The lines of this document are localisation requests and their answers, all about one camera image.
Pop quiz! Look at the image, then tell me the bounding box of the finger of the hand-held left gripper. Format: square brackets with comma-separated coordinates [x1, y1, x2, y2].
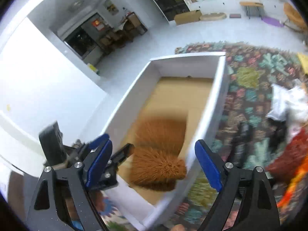
[102, 143, 135, 190]

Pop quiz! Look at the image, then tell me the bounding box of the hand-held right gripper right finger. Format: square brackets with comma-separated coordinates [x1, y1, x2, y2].
[195, 139, 281, 231]

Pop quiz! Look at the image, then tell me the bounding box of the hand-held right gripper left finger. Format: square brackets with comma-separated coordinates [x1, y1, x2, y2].
[26, 133, 113, 231]

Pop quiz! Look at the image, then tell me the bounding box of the brown fluffy cushion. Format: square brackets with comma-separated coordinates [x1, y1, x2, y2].
[128, 117, 188, 193]

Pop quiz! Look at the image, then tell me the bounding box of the white storage box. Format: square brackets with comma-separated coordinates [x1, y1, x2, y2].
[100, 52, 229, 230]

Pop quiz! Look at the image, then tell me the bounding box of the black lace hair accessory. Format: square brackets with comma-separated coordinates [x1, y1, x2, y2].
[268, 118, 289, 150]

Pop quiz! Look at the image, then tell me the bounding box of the red orange plush cloth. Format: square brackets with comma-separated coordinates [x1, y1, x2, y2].
[266, 127, 308, 208]

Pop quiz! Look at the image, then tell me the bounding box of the colourful patterned woven blanket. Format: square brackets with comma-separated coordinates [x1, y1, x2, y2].
[96, 41, 308, 231]

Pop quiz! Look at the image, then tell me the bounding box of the cluttered wooden table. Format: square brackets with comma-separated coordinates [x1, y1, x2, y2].
[100, 11, 148, 51]

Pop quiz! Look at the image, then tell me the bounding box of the yellow flat box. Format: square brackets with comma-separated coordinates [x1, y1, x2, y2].
[297, 52, 308, 75]

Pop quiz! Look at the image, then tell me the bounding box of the brown cardboard box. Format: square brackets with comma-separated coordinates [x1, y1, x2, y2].
[174, 10, 202, 26]

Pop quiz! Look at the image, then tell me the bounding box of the beige round floor cushion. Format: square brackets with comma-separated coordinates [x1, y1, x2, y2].
[200, 13, 227, 22]

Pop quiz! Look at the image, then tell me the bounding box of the purple floor mat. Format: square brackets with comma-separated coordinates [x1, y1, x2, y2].
[261, 16, 286, 28]

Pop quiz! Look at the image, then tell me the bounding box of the white low media cabinet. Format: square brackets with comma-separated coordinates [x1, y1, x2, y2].
[187, 0, 289, 15]

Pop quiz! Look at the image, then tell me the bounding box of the wooden side table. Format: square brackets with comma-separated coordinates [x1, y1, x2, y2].
[240, 1, 264, 19]

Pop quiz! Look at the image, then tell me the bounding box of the orange lounge chair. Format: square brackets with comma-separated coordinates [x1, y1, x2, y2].
[283, 3, 308, 33]

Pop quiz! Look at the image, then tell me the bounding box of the framed wall picture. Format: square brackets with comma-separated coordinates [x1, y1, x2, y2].
[104, 0, 119, 16]

